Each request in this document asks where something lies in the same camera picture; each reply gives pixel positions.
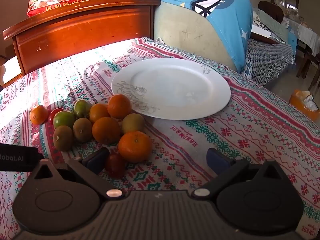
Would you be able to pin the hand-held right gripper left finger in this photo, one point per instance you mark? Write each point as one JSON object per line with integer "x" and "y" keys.
{"x": 96, "y": 160}

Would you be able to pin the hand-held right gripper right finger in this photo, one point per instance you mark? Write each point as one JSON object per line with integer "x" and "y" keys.
{"x": 218, "y": 160}

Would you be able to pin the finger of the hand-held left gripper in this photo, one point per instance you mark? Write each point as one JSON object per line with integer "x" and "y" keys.
{"x": 17, "y": 158}

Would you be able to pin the red cherry tomato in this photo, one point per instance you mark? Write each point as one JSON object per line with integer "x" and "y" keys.
{"x": 53, "y": 114}
{"x": 115, "y": 165}

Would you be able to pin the small orange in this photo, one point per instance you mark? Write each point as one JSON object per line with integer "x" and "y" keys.
{"x": 38, "y": 115}

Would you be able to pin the green jujube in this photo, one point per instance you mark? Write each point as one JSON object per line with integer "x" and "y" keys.
{"x": 63, "y": 119}
{"x": 82, "y": 108}

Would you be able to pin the white plate with grey drawing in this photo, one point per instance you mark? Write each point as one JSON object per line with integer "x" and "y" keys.
{"x": 172, "y": 87}

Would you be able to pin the patterned red green tablecloth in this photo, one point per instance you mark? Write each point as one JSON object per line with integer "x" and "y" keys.
{"x": 225, "y": 135}

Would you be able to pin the blue white patterned bedsheet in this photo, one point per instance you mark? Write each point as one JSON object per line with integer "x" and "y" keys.
{"x": 270, "y": 55}

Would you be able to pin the wooden headboard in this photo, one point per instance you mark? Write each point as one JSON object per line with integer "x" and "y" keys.
{"x": 75, "y": 37}

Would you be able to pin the white paper sheet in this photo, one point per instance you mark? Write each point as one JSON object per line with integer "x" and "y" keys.
{"x": 261, "y": 32}

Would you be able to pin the pale green pillow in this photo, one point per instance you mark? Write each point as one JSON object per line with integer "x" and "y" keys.
{"x": 272, "y": 23}

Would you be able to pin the table with white cloth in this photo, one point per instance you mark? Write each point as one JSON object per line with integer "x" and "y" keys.
{"x": 306, "y": 33}

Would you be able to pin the dark chair back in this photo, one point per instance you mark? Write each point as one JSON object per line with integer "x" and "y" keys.
{"x": 268, "y": 8}

